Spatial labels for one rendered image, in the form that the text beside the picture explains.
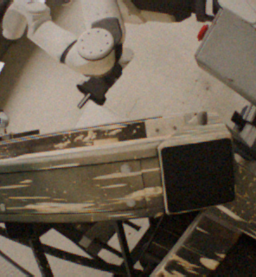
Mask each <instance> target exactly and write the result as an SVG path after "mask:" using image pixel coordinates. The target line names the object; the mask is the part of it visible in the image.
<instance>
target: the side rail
mask: <svg viewBox="0 0 256 277"><path fill-rule="evenodd" d="M160 144H161V143H153V144H147V145H130V146H123V147H118V148H112V149H105V150H100V151H89V152H83V153H82V152H77V153H72V154H66V155H60V156H50V157H45V158H31V159H27V160H26V159H23V160H17V161H9V162H1V163H0V222H38V223H39V222H44V223H46V222H49V223H52V222H56V223H58V222H63V223H65V222H70V223H72V222H107V221H123V220H131V219H138V218H145V217H153V216H164V215H165V214H166V211H165V207H164V206H165V201H164V197H163V182H162V177H161V173H162V172H161V166H160V161H159V155H158V149H157V147H158V146H159V145H160Z"/></svg>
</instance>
